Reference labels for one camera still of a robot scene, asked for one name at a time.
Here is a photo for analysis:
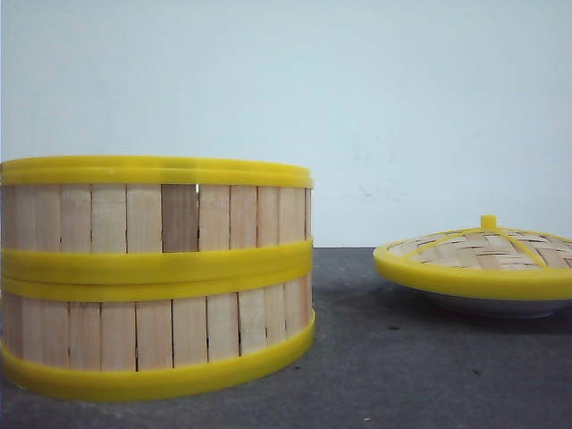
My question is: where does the woven bamboo steamer lid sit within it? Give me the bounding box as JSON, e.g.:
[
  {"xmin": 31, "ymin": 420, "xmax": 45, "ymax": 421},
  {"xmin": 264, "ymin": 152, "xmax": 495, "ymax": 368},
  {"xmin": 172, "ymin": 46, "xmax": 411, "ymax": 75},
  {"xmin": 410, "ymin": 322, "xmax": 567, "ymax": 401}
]
[{"xmin": 373, "ymin": 214, "xmax": 571, "ymax": 301}]

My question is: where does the white plate under lid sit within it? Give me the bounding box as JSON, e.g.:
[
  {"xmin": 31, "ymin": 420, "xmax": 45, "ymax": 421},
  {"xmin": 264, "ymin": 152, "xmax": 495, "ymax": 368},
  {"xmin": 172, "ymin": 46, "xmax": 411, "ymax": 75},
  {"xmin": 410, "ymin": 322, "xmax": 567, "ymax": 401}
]
[{"xmin": 420, "ymin": 290, "xmax": 571, "ymax": 319}]

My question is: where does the bamboo steamer basket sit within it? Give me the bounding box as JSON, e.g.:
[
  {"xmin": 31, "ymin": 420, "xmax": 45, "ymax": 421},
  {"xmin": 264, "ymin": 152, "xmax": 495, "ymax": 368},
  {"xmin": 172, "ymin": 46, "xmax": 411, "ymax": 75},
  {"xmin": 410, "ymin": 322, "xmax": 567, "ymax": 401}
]
[
  {"xmin": 0, "ymin": 272, "xmax": 316, "ymax": 403},
  {"xmin": 1, "ymin": 156, "xmax": 312, "ymax": 301}
]

